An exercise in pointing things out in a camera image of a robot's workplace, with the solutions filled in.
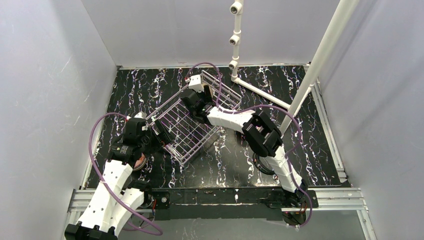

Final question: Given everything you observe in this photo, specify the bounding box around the beige bowl white inside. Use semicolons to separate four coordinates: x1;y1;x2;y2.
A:
203;84;214;103

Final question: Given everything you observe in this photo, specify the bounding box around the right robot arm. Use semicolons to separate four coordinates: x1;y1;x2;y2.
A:
180;89;313;229

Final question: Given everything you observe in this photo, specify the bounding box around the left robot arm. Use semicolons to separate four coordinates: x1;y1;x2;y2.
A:
64;117;174;240

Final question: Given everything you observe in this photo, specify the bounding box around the red patterned bowl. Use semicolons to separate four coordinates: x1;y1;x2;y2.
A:
132;154;147;172

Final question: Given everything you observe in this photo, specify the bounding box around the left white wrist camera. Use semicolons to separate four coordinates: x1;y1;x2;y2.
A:
126;111;147;121

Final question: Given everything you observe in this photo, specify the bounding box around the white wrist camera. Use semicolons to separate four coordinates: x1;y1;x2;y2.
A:
185;74;204;93
126;111;147;121

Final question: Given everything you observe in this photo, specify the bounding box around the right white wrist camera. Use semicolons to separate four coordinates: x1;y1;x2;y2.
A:
185;74;204;93

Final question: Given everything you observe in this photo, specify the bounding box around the white wire dish rack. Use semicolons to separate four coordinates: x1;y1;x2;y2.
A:
146;70;241;166

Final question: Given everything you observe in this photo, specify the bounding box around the coiled black cable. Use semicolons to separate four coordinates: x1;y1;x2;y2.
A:
252;153;277;176

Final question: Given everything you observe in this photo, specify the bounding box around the white pipe camera frame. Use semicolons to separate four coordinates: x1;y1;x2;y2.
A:
228;0;361;133

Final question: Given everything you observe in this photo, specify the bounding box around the aluminium table frame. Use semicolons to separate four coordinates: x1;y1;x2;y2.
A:
61;66;379;240

